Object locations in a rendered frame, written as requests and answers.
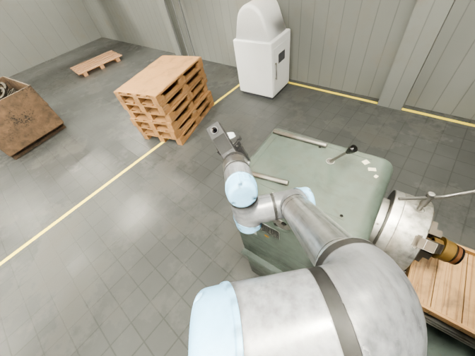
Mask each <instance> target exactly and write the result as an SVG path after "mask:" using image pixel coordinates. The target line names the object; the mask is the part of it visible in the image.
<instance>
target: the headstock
mask: <svg viewBox="0 0 475 356"><path fill-rule="evenodd" d="M276 130H279V131H284V132H287V133H290V134H295V135H298V136H302V137H306V138H310V137H307V136H303V135H300V134H297V133H293V132H290V131H286V130H283V129H276ZM310 139H313V140H316V141H320V140H317V139H314V138H310ZM321 142H324V141H321ZM324 143H328V142H324ZM346 149H347V148H345V147H342V146H338V145H334V144H332V143H328V144H327V147H326V148H325V147H322V146H317V145H314V144H311V143H306V142H303V141H299V140H296V139H293V138H289V137H285V136H281V135H278V134H274V133H273V132H271V134H270V135H269V136H268V137H267V139H266V140H265V141H264V142H263V144H261V145H260V147H259V148H258V149H257V151H256V152H255V153H254V154H253V156H252V157H251V158H250V160H251V163H250V168H251V170H252V171H253V172H258V173H261V174H266V175H269V176H272V177H277V178H280V179H285V180H288V181H289V183H288V186H287V185H284V184H279V183H276V182H271V181H269V180H265V179H260V178H258V177H254V179H255V181H256V183H257V191H258V196H261V195H265V194H271V193H272V192H274V193H275V192H279V191H285V190H289V189H294V188H296V187H298V188H300V187H308V188H309V189H310V190H311V192H312V193H313V195H314V197H315V205H316V206H317V207H318V208H319V209H320V210H321V211H323V212H324V213H325V214H326V215H328V216H329V217H330V218H331V219H332V220H333V221H334V222H336V223H337V224H338V225H340V226H341V227H342V228H343V229H345V231H347V232H348V233H349V234H350V235H351V236H353V237H360V238H363V239H366V240H369V238H370V235H371V232H372V230H373V226H374V224H375V221H376V218H377V215H378V213H379V210H380V206H381V204H382V201H383V198H384V196H385V192H386V190H387V187H388V184H389V181H390V179H391V176H392V173H393V166H392V164H391V163H390V162H389V161H388V160H386V159H384V158H379V157H377V156H374V155H369V154H367V153H362V152H359V151H357V152H355V153H352V154H346V155H344V156H342V157H340V158H339V159H337V160H335V161H334V164H328V163H327V162H326V160H327V159H328V158H335V157H336V156H338V155H340V154H342V153H344V152H345V151H346ZM364 160H368V161H369V162H370V163H368V164H366V165H364V164H363V163H362V161H364ZM369 167H372V168H376V171H368V168H369ZM375 175H377V176H379V177H377V178H375V177H374V176H375ZM251 235H253V236H255V237H257V238H258V239H260V240H262V241H263V242H266V243H267V244H269V245H271V246H272V247H274V248H276V249H278V250H279V251H282V252H283V253H285V254H287V255H288V256H290V257H292V258H293V259H295V260H297V261H299V262H301V263H302V264H304V265H306V266H307V267H313V265H312V262H311V261H310V259H309V258H308V256H307V254H306V253H305V251H304V249H303V248H302V246H301V244H300V242H299V241H298V239H297V237H296V236H295V234H294V233H293V231H292V229H291V227H290V226H289V224H288V223H287V221H286V219H285V218H284V219H281V220H274V221H270V222H263V223H262V226H261V228H260V229H259V230H258V231H256V232H255V233H253V234H251Z"/></svg>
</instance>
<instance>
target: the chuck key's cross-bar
mask: <svg viewBox="0 0 475 356"><path fill-rule="evenodd" d="M468 194H475V190H471V191H463V192H459V193H455V194H447V195H442V196H435V197H434V198H433V199H443V198H452V197H456V196H463V195H468ZM425 199H427V197H426V196H407V197H398V200H399V201H404V200H425Z"/></svg>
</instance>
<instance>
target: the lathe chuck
mask: <svg viewBox="0 0 475 356"><path fill-rule="evenodd" d="M420 202H421V200H405V204H404V209H403V211H402V214H401V217H400V219H399V222H398V225H397V227H396V229H395V231H394V234H393V235H392V238H391V239H390V241H389V243H388V245H387V246H386V248H385V250H384V251H383V252H385V253H386V254H387V255H389V256H390V257H391V258H392V259H393V260H394V261H395V262H396V263H397V265H398V266H399V267H400V268H401V269H402V270H403V271H404V270H406V269H407V268H408V267H409V266H410V265H411V264H412V262H413V261H414V259H415V258H416V257H417V255H418V253H419V252H420V250H421V249H419V248H418V247H416V248H413V247H412V245H411V243H412V241H413V239H414V237H415V235H416V236H418V235H421V236H422V238H424V239H426V238H427V236H428V233H429V231H430V227H431V225H432V221H433V214H434V207H433V204H432V202H430V203H429V204H428V205H427V206H426V207H423V209H424V212H423V213H419V212H417V211H415V210H414V206H419V203H420Z"/></svg>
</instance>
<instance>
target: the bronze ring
mask: <svg viewBox="0 0 475 356"><path fill-rule="evenodd" d="M430 239H431V240H433V241H436V242H439V243H441V244H443V245H445V247H444V248H443V250H442V252H441V254H440V255H439V254H435V253H434V254H433V255H432V257H433V258H434V259H440V260H441V261H444V262H448V263H451V264H453V265H457V264H459V263H460V262H461V261H462V260H463V258H464V256H465V250H464V248H462V247H461V246H459V245H456V243H454V242H452V241H450V240H448V239H447V238H446V237H441V238H440V239H438V238H436V237H431V238H430Z"/></svg>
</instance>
